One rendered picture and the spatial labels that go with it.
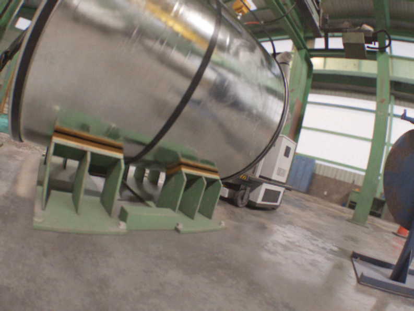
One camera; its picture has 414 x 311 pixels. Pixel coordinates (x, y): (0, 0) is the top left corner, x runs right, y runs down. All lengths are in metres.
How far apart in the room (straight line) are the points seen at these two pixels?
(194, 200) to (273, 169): 1.27
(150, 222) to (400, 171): 1.42
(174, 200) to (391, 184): 1.28
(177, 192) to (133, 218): 0.30
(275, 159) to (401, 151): 1.35
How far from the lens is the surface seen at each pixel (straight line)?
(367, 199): 4.15
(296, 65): 5.42
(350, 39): 1.71
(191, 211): 1.15
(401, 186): 1.44
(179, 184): 1.02
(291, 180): 11.07
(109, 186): 0.91
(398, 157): 1.45
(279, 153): 2.23
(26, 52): 0.64
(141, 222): 0.86
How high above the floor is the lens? 0.38
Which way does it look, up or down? level
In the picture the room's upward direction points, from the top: 17 degrees clockwise
